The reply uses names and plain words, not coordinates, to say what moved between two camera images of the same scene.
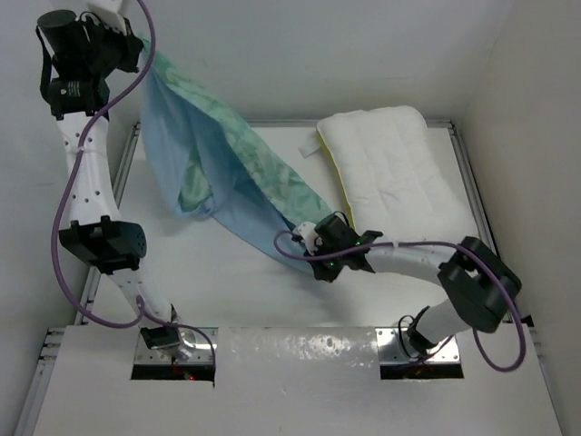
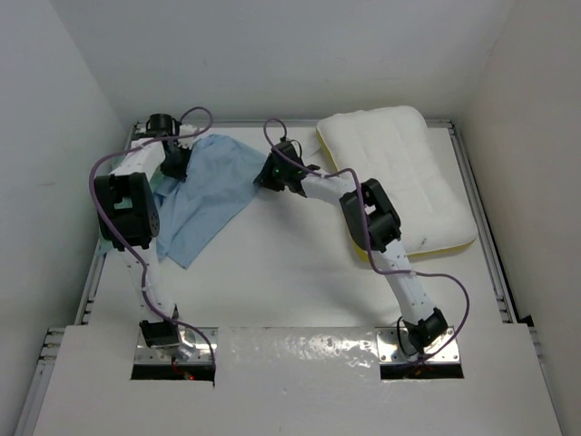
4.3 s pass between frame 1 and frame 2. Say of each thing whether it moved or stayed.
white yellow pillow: stayed
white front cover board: stayed
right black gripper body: moved
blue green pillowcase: moved
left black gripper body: moved
